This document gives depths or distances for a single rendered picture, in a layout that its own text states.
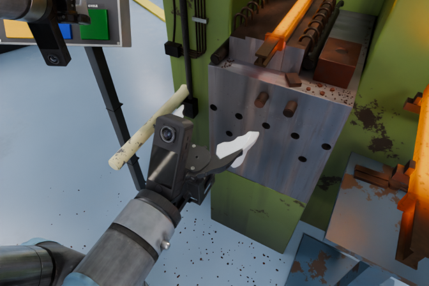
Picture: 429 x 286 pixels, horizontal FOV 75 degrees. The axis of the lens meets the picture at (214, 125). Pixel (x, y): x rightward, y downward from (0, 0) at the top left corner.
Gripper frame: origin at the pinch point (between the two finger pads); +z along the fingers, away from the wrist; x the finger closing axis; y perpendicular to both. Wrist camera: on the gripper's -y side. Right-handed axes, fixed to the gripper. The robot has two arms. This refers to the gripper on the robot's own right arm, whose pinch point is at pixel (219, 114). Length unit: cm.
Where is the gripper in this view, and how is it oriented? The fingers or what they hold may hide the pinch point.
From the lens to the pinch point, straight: 49.6
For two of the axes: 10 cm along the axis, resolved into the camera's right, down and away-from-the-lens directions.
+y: 0.0, 7.0, 7.1
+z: 4.6, -6.3, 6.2
